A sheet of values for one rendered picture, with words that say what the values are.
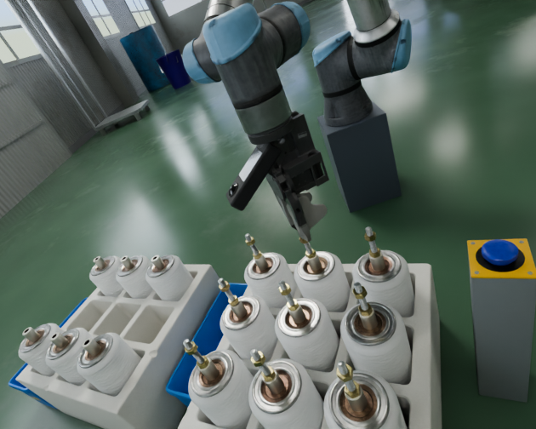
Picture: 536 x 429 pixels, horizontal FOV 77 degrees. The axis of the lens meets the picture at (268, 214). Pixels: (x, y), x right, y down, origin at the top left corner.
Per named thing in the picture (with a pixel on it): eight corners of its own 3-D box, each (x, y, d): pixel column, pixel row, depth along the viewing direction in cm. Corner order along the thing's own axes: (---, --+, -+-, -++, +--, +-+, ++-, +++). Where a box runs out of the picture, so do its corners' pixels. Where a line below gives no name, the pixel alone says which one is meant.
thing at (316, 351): (350, 350, 69) (327, 291, 59) (353, 397, 61) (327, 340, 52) (305, 353, 72) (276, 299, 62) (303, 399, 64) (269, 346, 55)
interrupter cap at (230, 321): (228, 339, 59) (226, 336, 59) (219, 311, 66) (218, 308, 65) (265, 317, 60) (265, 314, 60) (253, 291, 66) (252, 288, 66)
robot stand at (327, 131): (338, 188, 131) (316, 117, 115) (384, 172, 128) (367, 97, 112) (350, 213, 116) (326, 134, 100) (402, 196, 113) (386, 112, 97)
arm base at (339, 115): (321, 117, 114) (312, 88, 109) (365, 100, 111) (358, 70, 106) (330, 131, 101) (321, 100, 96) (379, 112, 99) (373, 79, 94)
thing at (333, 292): (370, 317, 73) (350, 259, 63) (342, 351, 69) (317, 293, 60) (336, 299, 80) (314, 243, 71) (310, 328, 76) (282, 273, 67)
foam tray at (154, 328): (147, 299, 119) (117, 263, 110) (237, 306, 100) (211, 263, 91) (63, 413, 92) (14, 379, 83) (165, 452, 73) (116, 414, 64)
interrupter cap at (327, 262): (343, 261, 64) (342, 259, 63) (317, 288, 61) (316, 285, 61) (315, 248, 70) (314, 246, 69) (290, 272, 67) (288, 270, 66)
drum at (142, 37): (152, 87, 675) (124, 37, 625) (182, 74, 665) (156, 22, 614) (144, 95, 622) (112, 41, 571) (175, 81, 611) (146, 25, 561)
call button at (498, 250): (480, 249, 47) (479, 238, 46) (515, 248, 45) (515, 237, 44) (483, 271, 44) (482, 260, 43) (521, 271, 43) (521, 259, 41)
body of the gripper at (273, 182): (331, 184, 54) (309, 114, 47) (284, 209, 53) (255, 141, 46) (310, 169, 60) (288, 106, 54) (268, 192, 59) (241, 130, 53)
